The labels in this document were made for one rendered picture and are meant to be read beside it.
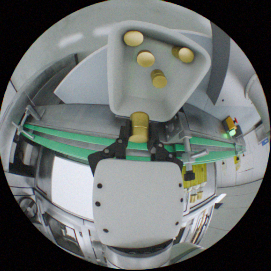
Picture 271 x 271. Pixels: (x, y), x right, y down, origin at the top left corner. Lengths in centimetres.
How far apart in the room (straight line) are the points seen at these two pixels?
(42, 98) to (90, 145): 63
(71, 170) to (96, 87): 42
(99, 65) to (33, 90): 59
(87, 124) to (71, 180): 33
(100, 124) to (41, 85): 65
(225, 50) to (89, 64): 35
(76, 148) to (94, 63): 27
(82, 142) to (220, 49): 49
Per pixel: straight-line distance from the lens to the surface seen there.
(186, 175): 20
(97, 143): 28
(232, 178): 649
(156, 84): 20
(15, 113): 70
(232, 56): 27
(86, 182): 47
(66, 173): 53
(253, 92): 38
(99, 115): 31
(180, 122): 24
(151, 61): 17
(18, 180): 80
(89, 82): 31
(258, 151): 614
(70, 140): 34
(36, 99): 77
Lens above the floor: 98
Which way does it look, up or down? 26 degrees down
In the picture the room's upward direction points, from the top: 176 degrees counter-clockwise
